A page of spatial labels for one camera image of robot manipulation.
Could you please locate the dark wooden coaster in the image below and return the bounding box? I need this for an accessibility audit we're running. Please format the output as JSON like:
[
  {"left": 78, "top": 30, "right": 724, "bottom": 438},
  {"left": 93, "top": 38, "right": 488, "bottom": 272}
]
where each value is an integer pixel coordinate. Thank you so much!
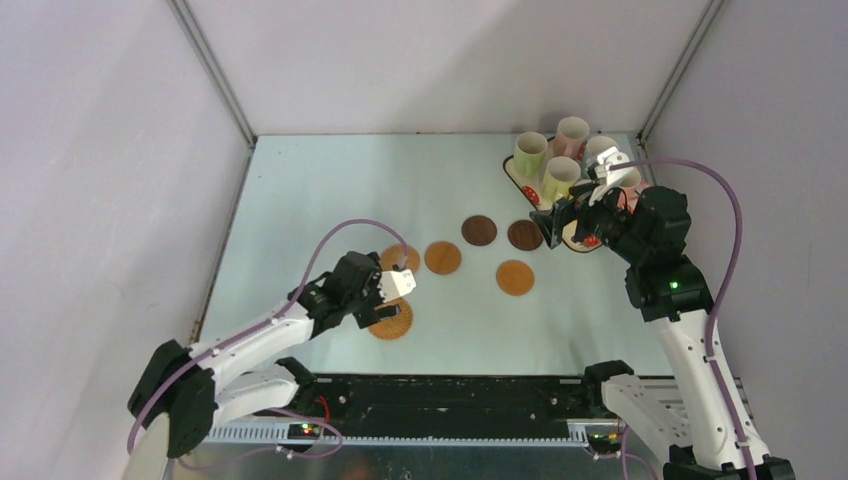
[
  {"left": 461, "top": 215, "right": 497, "bottom": 246},
  {"left": 507, "top": 220, "right": 544, "bottom": 251}
]

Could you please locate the green mug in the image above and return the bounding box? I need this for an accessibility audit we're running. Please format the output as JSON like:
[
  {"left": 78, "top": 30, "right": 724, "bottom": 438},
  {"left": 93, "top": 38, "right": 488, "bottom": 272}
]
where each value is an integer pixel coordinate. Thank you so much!
[{"left": 513, "top": 132, "right": 549, "bottom": 178}]

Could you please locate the strawberry pattern tray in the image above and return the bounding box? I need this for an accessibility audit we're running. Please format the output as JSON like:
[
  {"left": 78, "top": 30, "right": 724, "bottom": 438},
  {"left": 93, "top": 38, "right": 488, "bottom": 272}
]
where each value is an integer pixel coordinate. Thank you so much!
[{"left": 503, "top": 136, "right": 601, "bottom": 253}]

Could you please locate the blue mug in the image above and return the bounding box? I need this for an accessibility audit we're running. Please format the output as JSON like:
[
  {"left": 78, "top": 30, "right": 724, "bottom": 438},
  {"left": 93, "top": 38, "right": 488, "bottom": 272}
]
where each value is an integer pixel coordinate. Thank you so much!
[{"left": 583, "top": 135, "right": 619, "bottom": 167}]

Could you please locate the pink mug with handle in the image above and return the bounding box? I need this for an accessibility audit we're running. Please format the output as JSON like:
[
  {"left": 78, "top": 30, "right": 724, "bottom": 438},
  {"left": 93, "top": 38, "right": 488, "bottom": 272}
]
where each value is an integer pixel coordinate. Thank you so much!
[{"left": 616, "top": 168, "right": 650, "bottom": 212}]

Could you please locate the pink mug at back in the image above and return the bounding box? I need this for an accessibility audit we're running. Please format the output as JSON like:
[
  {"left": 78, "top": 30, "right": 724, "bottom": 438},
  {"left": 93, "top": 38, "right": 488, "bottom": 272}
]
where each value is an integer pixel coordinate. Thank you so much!
[{"left": 553, "top": 116, "right": 590, "bottom": 160}]

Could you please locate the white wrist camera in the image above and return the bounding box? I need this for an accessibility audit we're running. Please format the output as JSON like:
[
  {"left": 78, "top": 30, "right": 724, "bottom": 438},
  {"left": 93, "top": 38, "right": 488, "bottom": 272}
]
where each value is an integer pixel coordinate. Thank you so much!
[
  {"left": 587, "top": 147, "right": 636, "bottom": 206},
  {"left": 378, "top": 269, "right": 417, "bottom": 302}
]

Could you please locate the woven rattan coaster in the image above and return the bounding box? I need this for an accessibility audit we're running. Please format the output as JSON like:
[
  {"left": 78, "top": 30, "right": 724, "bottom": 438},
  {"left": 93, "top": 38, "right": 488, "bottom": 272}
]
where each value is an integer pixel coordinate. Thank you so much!
[
  {"left": 379, "top": 244, "right": 421, "bottom": 273},
  {"left": 368, "top": 299, "right": 414, "bottom": 341}
]

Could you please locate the light wooden coaster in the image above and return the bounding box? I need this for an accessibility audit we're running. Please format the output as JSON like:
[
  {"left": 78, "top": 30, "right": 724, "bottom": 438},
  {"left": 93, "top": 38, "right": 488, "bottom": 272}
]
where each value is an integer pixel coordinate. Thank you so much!
[
  {"left": 425, "top": 241, "right": 462, "bottom": 275},
  {"left": 495, "top": 260, "right": 535, "bottom": 296}
]

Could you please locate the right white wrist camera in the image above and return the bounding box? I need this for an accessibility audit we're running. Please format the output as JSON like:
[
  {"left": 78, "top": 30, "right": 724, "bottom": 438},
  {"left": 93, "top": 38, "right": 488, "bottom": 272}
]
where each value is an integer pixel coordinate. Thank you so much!
[{"left": 587, "top": 147, "right": 636, "bottom": 206}]

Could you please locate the aluminium frame rail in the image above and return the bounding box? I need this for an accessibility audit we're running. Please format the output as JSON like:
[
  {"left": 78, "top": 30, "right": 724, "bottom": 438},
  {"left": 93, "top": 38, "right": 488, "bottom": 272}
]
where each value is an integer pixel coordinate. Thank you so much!
[{"left": 155, "top": 377, "right": 753, "bottom": 448}]

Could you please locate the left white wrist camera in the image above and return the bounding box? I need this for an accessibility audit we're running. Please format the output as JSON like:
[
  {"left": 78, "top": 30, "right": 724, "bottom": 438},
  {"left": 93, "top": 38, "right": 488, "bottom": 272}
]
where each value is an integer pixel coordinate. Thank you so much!
[{"left": 378, "top": 269, "right": 417, "bottom": 302}]

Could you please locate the yellow-green mug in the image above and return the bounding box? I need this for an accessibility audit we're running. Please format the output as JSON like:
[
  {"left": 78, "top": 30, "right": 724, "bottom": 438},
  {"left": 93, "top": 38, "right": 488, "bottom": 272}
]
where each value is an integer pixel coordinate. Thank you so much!
[{"left": 541, "top": 156, "right": 581, "bottom": 204}]

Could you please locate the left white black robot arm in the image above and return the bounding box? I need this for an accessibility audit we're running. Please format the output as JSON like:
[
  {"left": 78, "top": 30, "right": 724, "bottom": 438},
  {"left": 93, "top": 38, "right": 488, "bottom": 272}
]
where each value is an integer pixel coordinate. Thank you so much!
[{"left": 127, "top": 251, "right": 416, "bottom": 459}]

